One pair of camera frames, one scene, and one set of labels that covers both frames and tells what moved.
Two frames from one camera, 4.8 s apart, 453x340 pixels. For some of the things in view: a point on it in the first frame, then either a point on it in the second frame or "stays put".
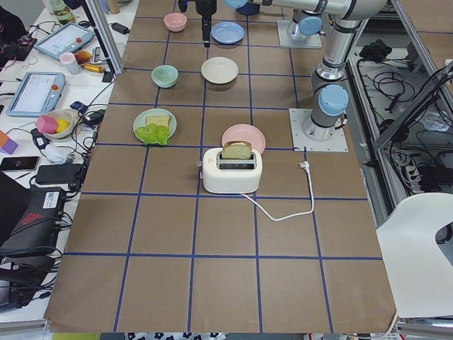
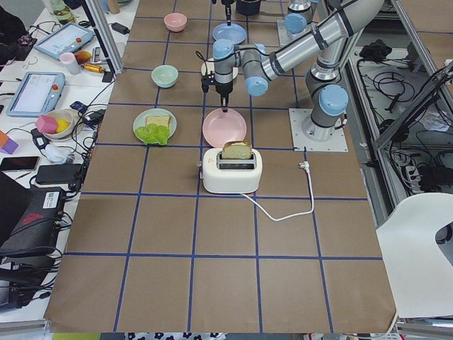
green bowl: (165, 76) stays put
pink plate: (245, 132) -> (219, 127)
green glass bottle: (63, 13) stays put
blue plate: (227, 32) stays put
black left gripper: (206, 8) -> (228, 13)
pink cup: (69, 59) stays put
